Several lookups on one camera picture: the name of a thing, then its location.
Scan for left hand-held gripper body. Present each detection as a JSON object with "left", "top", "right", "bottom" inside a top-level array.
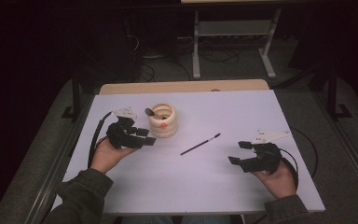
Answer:
[{"left": 105, "top": 106, "right": 145, "bottom": 150}]

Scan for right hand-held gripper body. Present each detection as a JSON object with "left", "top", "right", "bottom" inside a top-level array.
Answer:
[{"left": 240, "top": 129, "right": 292, "bottom": 175}]

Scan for black fluffy makeup brush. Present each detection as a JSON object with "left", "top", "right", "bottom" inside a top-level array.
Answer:
[{"left": 144, "top": 107, "right": 163, "bottom": 121}]

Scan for cream ribbed brush holder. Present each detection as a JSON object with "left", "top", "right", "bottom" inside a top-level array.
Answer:
[{"left": 147, "top": 103, "right": 179, "bottom": 139}]

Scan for person's left hand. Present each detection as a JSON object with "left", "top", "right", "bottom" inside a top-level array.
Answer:
[{"left": 89, "top": 137, "right": 138, "bottom": 175}]

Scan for person's right hand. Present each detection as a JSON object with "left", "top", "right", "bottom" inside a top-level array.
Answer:
[{"left": 251, "top": 161, "right": 297, "bottom": 201}]

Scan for thin black makeup brush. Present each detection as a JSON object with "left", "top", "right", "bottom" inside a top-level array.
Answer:
[{"left": 179, "top": 133, "right": 222, "bottom": 157}]

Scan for black metal stand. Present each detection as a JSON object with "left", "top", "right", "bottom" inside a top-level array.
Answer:
[
  {"left": 326, "top": 67, "right": 354, "bottom": 123},
  {"left": 61, "top": 68, "right": 82, "bottom": 123}
]

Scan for white metal stand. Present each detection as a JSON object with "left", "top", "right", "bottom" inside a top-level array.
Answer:
[{"left": 191, "top": 7, "right": 282, "bottom": 80}]

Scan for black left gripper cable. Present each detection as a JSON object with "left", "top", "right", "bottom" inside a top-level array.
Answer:
[{"left": 87, "top": 110, "right": 114, "bottom": 169}]

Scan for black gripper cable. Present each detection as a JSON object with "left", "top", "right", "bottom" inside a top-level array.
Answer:
[
  {"left": 87, "top": 110, "right": 114, "bottom": 169},
  {"left": 279, "top": 127, "right": 320, "bottom": 191}
]

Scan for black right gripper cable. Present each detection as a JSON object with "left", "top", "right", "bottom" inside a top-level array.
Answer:
[{"left": 279, "top": 127, "right": 320, "bottom": 191}]

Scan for black floor cables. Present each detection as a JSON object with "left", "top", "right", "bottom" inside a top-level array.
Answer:
[{"left": 136, "top": 46, "right": 241, "bottom": 83}]

